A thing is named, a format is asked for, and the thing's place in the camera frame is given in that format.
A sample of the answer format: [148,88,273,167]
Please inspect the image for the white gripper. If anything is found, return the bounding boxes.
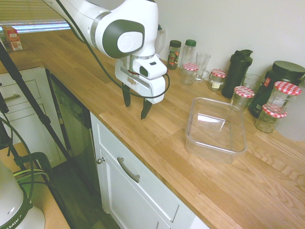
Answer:
[114,57,167,120]

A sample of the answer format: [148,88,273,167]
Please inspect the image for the clear rectangular plastic container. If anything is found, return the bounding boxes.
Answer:
[184,97,248,164]

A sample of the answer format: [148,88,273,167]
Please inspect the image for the orange cereal box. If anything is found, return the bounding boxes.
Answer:
[1,25,23,52]

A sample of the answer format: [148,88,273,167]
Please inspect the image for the spice jar with dark lid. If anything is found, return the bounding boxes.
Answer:
[166,40,182,70]

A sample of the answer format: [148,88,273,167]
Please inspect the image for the empty jar red checked lid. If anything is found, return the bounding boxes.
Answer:
[180,62,199,86]
[265,81,302,113]
[229,85,255,113]
[254,104,287,134]

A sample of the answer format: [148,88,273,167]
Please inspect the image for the dark dishwasher front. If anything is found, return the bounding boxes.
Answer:
[46,69,101,196]

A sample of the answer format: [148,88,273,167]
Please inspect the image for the clear bottle with green lid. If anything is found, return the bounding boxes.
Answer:
[180,39,197,70]

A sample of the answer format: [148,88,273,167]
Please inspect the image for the tall clear glass mug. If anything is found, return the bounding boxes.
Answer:
[194,52,212,83]

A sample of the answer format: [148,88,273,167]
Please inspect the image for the labelled jar red checked lid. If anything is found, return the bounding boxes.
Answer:
[208,68,227,92]

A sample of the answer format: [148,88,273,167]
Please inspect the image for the black shaker bottle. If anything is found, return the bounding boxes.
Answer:
[221,49,254,99]

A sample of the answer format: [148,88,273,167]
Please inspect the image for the white drawer cabinet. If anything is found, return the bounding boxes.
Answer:
[0,66,65,167]

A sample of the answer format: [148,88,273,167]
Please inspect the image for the clear drinking glass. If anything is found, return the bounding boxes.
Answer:
[242,73,263,96]

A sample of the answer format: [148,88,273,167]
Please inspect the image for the window blind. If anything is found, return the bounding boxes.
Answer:
[0,0,70,24]

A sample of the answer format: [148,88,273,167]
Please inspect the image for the black protein powder tub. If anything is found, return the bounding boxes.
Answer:
[247,60,305,119]

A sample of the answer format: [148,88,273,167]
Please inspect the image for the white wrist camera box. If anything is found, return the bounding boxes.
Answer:
[132,56,168,80]

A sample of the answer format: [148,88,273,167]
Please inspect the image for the silver drawer handle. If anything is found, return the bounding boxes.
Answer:
[116,156,141,184]

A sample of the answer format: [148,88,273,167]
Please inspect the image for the white drawer with handle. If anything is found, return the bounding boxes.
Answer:
[90,112,210,229]

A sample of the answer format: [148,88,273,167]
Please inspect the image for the black camera tripod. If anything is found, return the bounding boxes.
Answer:
[0,38,73,172]

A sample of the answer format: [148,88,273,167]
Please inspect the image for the brass drawer handle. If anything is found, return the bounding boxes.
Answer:
[3,94,21,102]

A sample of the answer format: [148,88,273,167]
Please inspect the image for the light green cable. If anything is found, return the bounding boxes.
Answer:
[13,168,51,183]

